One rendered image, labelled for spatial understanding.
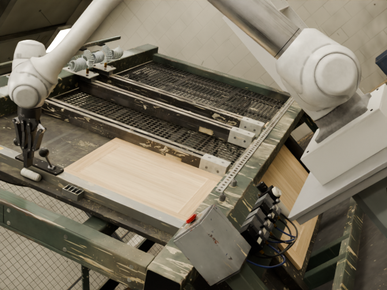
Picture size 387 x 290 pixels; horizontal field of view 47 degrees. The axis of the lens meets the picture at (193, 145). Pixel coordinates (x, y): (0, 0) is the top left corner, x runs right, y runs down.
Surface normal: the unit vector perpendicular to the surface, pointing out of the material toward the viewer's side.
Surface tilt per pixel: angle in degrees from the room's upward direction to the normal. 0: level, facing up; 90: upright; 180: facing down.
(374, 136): 90
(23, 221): 90
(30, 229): 90
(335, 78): 96
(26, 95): 120
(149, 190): 56
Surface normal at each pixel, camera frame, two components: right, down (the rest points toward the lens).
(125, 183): 0.18, -0.88
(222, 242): 0.66, -0.55
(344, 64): -0.04, 0.22
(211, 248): -0.39, 0.33
